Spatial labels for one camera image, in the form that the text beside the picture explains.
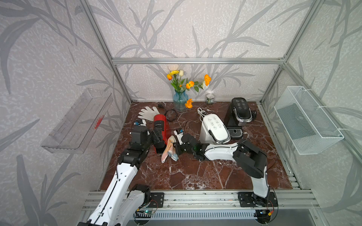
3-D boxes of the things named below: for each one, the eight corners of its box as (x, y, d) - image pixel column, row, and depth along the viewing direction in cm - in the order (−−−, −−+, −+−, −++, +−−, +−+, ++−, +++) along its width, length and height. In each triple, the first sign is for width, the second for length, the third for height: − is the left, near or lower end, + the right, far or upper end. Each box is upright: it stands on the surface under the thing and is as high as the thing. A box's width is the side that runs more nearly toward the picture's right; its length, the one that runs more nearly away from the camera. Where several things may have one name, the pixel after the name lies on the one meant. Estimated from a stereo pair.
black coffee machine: (227, 138, 99) (236, 118, 81) (223, 118, 111) (230, 97, 93) (242, 138, 99) (254, 118, 81) (237, 118, 111) (246, 97, 93)
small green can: (206, 104, 122) (207, 99, 117) (205, 99, 126) (206, 94, 121) (213, 104, 122) (214, 99, 117) (212, 99, 126) (213, 94, 121)
